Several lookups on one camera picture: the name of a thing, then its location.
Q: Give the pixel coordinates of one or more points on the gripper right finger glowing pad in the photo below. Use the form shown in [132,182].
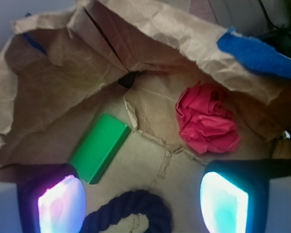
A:
[247,196]

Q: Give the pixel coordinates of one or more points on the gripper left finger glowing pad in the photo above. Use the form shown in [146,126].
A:
[51,198]

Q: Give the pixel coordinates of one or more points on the red paper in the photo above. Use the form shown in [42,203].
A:
[203,123]

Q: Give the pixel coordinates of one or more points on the green rectangular block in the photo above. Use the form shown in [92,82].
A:
[99,147]

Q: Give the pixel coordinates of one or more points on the blue tape strip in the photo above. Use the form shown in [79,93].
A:
[254,54]

